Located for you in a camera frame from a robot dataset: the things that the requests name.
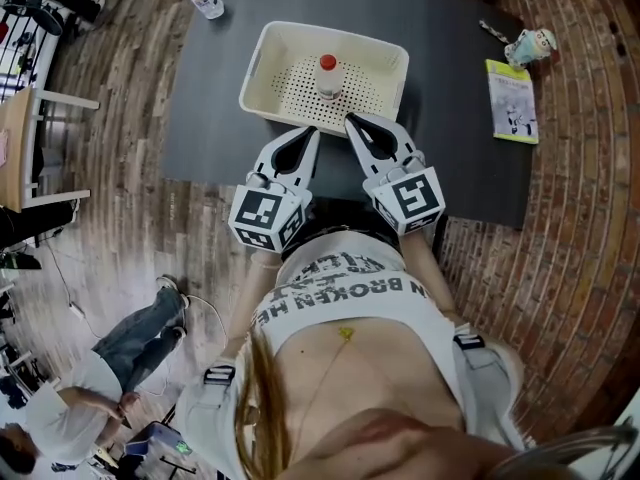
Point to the white metal-frame table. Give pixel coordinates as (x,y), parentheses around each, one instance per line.
(49,53)

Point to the yellow-green booklet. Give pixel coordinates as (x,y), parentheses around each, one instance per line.
(512,103)

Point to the wooden desk with white legs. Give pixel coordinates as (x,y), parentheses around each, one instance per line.
(17,148)

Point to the person's left forearm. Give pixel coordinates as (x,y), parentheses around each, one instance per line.
(247,298)

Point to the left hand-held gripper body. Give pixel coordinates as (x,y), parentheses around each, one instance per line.
(260,213)

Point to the cartoon figurine toy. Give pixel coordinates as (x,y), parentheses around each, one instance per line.
(530,45)

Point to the person's white printed shirt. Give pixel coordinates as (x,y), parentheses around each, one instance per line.
(350,288)

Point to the dark grey table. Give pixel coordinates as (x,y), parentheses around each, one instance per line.
(225,118)

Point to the red-capped white bottle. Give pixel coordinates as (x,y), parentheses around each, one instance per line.
(328,82)

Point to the white floor power adapter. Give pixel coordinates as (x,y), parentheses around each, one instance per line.
(77,310)

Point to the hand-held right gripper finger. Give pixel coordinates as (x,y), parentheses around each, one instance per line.
(402,140)
(362,155)

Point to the person's right forearm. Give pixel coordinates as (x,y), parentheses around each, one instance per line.
(430,273)

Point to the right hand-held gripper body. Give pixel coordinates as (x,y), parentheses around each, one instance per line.
(412,198)

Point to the cream perforated plastic basket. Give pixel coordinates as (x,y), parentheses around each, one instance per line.
(280,43)

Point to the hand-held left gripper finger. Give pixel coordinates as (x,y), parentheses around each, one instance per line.
(310,163)
(267,155)

